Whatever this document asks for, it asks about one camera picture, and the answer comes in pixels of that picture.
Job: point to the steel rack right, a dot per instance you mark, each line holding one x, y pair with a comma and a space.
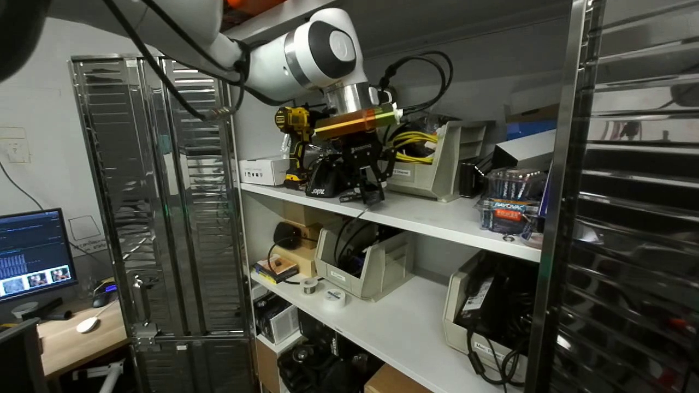
617, 306

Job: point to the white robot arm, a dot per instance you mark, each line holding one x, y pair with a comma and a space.
320, 54

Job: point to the steel rack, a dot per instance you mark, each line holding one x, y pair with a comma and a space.
162, 164
617, 306

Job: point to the battery pack box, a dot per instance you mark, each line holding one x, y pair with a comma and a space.
509, 203

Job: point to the small white box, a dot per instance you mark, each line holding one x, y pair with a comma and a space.
266, 172

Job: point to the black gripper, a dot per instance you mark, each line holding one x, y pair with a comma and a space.
369, 162

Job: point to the wooden desk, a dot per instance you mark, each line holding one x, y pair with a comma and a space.
65, 348

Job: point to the black object on shelf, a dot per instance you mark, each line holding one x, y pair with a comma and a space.
329, 178

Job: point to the white computer mouse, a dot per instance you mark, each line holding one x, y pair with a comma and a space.
89, 324

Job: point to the yellow black power drill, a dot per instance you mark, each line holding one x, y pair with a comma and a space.
298, 125

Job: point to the large brown cardboard box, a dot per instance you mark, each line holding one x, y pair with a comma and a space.
392, 382

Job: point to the white shelf unit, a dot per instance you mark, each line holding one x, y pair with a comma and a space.
402, 329

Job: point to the steel rack left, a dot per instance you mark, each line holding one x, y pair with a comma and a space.
162, 164

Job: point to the cream storage bin middle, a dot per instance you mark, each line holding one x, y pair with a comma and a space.
366, 265

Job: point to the computer monitor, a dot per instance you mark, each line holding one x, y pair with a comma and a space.
33, 255

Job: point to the cream storage bin right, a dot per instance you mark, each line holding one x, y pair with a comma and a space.
487, 315

